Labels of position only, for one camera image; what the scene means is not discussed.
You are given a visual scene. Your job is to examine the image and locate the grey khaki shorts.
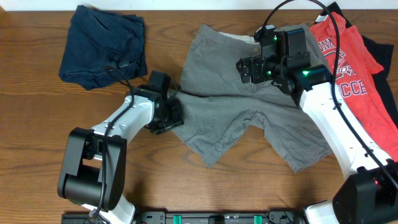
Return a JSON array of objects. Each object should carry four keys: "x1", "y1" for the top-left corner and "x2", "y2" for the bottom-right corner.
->
[{"x1": 174, "y1": 25, "x2": 331, "y2": 172}]

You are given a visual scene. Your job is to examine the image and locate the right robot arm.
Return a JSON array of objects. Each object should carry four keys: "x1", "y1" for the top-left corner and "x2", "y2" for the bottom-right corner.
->
[{"x1": 236, "y1": 26, "x2": 397, "y2": 223}]

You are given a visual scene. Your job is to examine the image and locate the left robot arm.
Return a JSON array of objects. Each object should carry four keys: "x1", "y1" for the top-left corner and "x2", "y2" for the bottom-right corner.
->
[{"x1": 57, "y1": 71, "x2": 184, "y2": 223}]

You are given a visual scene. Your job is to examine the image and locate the red soccer t-shirt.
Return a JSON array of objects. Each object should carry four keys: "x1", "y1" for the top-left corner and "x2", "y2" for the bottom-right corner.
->
[{"x1": 310, "y1": 11, "x2": 398, "y2": 162}]

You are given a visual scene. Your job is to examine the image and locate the black garment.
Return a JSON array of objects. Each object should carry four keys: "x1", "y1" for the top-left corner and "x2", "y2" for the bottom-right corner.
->
[{"x1": 327, "y1": 2, "x2": 394, "y2": 122}]

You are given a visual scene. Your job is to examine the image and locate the folded navy blue shorts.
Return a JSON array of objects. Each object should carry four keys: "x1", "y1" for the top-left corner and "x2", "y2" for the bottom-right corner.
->
[{"x1": 58, "y1": 5, "x2": 147, "y2": 90}]

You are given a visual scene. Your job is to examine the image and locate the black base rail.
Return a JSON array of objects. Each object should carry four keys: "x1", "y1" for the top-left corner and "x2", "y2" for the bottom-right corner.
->
[{"x1": 61, "y1": 211, "x2": 307, "y2": 224}]

